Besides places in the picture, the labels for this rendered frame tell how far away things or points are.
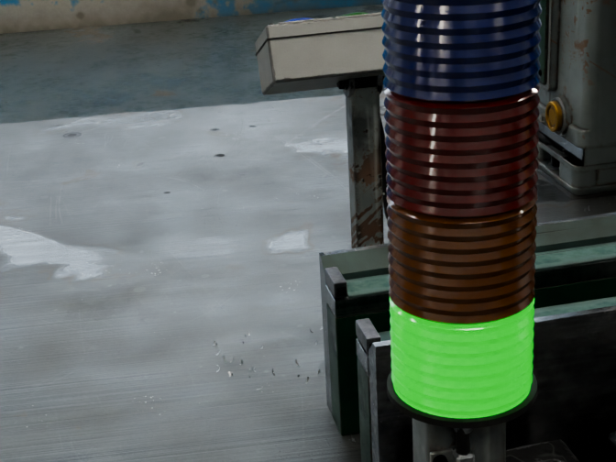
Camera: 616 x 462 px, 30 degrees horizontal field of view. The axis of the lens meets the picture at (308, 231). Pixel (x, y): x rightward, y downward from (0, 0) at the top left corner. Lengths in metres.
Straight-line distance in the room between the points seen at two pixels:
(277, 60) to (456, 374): 0.55
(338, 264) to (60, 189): 0.67
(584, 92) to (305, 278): 0.39
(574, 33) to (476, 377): 0.90
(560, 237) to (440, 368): 0.47
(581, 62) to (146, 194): 0.54
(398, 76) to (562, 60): 0.94
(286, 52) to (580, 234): 0.29
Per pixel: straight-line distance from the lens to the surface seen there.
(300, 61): 0.98
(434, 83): 0.42
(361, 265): 0.88
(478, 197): 0.43
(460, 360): 0.46
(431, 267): 0.45
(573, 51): 1.34
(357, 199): 1.04
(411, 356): 0.47
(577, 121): 1.34
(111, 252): 1.26
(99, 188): 1.46
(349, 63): 0.99
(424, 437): 0.50
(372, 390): 0.77
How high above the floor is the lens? 1.28
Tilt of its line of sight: 22 degrees down
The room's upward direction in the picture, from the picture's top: 3 degrees counter-clockwise
